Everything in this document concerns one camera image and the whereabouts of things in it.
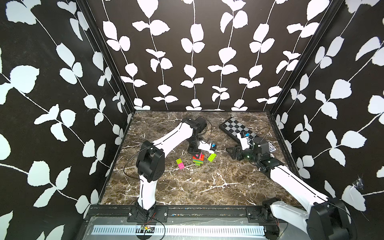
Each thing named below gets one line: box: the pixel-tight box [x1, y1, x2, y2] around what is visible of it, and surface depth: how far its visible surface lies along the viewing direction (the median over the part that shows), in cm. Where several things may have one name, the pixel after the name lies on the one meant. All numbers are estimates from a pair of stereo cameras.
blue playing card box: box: [268, 142, 276, 153], surface depth 100 cm
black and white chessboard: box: [219, 117, 259, 145], surface depth 109 cm
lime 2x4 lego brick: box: [207, 153, 217, 162], surface depth 97 cm
